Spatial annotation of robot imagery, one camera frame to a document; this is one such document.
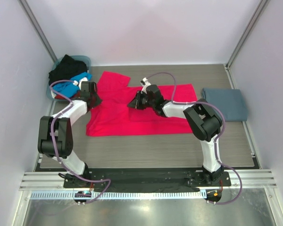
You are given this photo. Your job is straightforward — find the white slotted cable duct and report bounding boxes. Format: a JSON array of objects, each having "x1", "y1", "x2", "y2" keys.
[{"x1": 31, "y1": 190, "x2": 207, "y2": 200}]

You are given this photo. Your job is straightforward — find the teal plastic laundry basket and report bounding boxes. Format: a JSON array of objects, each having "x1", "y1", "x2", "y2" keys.
[{"x1": 46, "y1": 55, "x2": 92, "y2": 101}]

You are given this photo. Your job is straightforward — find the aluminium front rail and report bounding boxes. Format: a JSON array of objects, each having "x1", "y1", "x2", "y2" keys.
[{"x1": 20, "y1": 169, "x2": 277, "y2": 190}]

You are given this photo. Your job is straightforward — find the right aluminium frame post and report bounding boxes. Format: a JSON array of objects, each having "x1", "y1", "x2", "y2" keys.
[{"x1": 225, "y1": 0, "x2": 271, "y2": 69}]

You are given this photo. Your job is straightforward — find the black t shirt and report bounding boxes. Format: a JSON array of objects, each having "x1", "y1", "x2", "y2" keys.
[{"x1": 49, "y1": 55, "x2": 88, "y2": 85}]

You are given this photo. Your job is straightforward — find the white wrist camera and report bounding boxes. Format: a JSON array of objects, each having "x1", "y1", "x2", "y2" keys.
[
  {"x1": 140, "y1": 77, "x2": 151, "y2": 94},
  {"x1": 73, "y1": 77, "x2": 88, "y2": 90}
]

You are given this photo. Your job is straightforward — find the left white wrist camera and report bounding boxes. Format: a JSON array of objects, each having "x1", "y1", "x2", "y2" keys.
[{"x1": 73, "y1": 77, "x2": 88, "y2": 90}]

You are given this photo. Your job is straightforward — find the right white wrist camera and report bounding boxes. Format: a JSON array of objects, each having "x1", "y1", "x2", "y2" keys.
[{"x1": 140, "y1": 77, "x2": 151, "y2": 94}]

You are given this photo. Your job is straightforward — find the red garment in basket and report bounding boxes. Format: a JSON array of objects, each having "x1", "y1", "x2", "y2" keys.
[{"x1": 54, "y1": 91, "x2": 80, "y2": 100}]

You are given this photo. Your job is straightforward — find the left aluminium frame post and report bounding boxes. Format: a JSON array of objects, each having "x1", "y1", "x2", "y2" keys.
[{"x1": 18, "y1": 0, "x2": 57, "y2": 62}]

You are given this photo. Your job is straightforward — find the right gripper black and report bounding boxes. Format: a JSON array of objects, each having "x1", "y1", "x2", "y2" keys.
[{"x1": 128, "y1": 90, "x2": 156, "y2": 110}]

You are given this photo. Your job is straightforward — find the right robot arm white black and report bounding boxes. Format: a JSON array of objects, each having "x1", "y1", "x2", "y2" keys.
[{"x1": 127, "y1": 85, "x2": 224, "y2": 186}]

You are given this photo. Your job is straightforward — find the grey blue t shirt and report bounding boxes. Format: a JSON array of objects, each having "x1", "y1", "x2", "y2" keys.
[{"x1": 201, "y1": 88, "x2": 248, "y2": 122}]

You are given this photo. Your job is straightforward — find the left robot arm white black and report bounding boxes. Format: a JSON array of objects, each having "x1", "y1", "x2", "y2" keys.
[{"x1": 37, "y1": 80, "x2": 102, "y2": 188}]

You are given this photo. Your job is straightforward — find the aluminium frame post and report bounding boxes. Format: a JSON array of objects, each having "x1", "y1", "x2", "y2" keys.
[
  {"x1": 18, "y1": 0, "x2": 57, "y2": 62},
  {"x1": 225, "y1": 0, "x2": 271, "y2": 69}
]

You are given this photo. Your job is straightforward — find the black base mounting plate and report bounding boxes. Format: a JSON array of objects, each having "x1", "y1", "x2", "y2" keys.
[{"x1": 58, "y1": 168, "x2": 232, "y2": 192}]

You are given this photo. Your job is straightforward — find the bright blue t shirt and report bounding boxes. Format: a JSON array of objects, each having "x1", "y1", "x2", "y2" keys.
[{"x1": 53, "y1": 72, "x2": 92, "y2": 98}]

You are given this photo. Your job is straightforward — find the pink red t shirt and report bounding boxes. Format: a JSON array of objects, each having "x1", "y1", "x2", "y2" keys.
[{"x1": 86, "y1": 71, "x2": 192, "y2": 137}]

